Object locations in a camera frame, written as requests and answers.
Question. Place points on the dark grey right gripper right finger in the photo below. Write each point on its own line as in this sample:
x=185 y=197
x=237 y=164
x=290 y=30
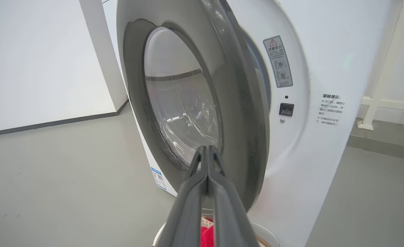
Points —
x=231 y=216

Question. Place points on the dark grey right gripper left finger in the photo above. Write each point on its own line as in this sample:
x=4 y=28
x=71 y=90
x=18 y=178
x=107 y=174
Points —
x=184 y=212

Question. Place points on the red garment with white cuff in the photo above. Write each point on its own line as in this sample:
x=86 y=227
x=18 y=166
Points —
x=207 y=238

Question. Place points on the cream perforated laundry basket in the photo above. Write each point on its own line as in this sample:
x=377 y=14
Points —
x=267 y=235

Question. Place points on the black door lock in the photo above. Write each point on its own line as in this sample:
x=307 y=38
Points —
x=286 y=109

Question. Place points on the white front-load washing machine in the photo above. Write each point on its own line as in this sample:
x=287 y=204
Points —
x=325 y=51

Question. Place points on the blue energy label sticker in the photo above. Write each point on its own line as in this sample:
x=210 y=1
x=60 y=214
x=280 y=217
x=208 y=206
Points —
x=159 y=178

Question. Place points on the grey warning label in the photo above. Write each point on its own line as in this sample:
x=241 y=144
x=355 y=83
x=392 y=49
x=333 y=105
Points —
x=278 y=61

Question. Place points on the white metal railing frame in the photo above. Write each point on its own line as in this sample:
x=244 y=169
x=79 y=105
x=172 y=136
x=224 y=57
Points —
x=393 y=104

